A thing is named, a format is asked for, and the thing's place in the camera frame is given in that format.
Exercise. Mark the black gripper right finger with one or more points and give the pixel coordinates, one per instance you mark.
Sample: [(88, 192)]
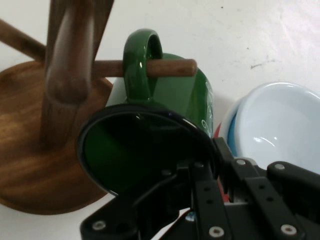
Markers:
[(270, 200)]

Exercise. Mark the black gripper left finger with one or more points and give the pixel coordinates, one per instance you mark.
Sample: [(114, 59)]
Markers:
[(150, 215)]

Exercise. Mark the green enamel mug white print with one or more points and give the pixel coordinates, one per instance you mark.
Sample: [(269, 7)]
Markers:
[(175, 92)]

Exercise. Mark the white bowl blue outside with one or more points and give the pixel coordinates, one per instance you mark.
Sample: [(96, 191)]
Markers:
[(275, 120)]

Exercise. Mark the white bowl red outside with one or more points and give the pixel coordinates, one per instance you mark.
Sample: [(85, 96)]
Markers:
[(218, 130)]

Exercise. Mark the brown wooden mug tree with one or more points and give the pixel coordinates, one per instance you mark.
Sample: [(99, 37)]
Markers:
[(25, 150)]

